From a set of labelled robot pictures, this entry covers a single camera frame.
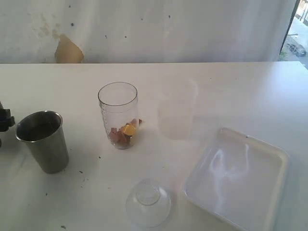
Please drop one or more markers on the stainless steel cup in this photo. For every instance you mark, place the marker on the stainless steel cup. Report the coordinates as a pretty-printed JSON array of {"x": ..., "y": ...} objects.
[{"x": 42, "y": 132}]

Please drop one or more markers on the clear plastic shaker tumbler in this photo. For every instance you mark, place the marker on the clear plastic shaker tumbler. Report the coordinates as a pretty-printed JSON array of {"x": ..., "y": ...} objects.
[{"x": 118, "y": 102}]

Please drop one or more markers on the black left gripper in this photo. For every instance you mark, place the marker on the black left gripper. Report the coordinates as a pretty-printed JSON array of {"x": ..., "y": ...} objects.
[{"x": 6, "y": 119}]

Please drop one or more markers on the white square plastic tray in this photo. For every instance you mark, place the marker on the white square plastic tray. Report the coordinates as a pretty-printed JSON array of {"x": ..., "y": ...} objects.
[{"x": 239, "y": 179}]

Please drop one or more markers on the translucent white plastic cup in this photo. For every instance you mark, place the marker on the translucent white plastic cup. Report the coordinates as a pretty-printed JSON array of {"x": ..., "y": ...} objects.
[{"x": 176, "y": 107}]

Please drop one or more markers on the brown and yellow food pieces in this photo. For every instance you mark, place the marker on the brown and yellow food pieces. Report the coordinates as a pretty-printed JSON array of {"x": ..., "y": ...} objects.
[{"x": 121, "y": 141}]

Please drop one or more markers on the clear dome shaker lid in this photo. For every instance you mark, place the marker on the clear dome shaker lid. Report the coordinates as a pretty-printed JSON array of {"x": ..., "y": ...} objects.
[{"x": 148, "y": 204}]

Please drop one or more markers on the olive-brown food piece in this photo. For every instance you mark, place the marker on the olive-brown food piece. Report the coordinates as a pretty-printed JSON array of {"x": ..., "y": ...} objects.
[{"x": 128, "y": 129}]

